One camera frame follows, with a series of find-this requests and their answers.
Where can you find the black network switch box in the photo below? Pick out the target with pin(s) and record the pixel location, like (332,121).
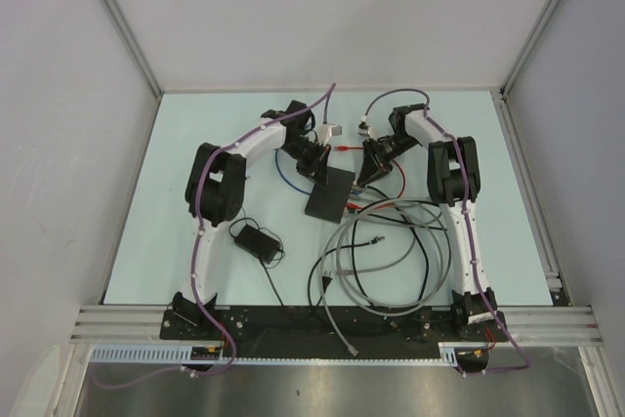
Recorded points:
(328,204)

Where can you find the slotted cable duct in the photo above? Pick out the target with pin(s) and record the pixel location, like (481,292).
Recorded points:
(190,355)

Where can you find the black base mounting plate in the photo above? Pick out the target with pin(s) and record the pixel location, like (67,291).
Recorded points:
(340,333)

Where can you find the aluminium frame rail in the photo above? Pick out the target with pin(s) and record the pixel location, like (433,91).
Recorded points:
(551,326)

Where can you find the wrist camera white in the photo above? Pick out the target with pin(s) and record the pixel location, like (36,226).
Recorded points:
(367,130)
(327,131)

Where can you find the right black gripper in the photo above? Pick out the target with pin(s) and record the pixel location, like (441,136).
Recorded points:
(376,165)

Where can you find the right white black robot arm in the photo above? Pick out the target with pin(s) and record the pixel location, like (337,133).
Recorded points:
(453,183)

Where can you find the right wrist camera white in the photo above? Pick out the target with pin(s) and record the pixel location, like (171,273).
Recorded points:
(367,130)

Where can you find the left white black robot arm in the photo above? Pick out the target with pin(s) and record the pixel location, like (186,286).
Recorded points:
(215,194)

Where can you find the black power adapter brick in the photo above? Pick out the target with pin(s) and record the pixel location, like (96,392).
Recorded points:
(258,244)

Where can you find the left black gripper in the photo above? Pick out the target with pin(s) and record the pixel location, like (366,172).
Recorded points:
(317,167)

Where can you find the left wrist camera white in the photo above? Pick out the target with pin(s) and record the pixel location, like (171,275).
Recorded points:
(327,131)

